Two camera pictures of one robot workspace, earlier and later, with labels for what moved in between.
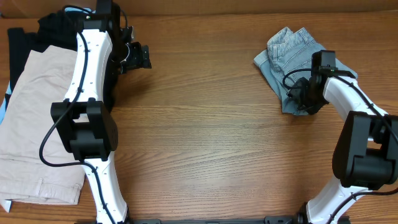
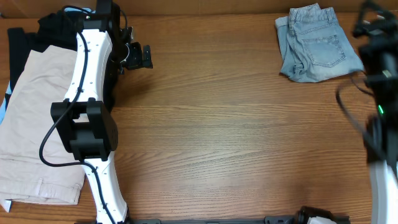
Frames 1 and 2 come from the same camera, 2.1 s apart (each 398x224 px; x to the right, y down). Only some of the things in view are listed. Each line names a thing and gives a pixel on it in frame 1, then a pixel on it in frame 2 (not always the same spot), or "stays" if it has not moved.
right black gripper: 296,94 to 388,39
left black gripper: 143,56 stays
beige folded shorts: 45,78 stays
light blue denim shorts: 288,52 to 312,47
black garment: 59,29 stays
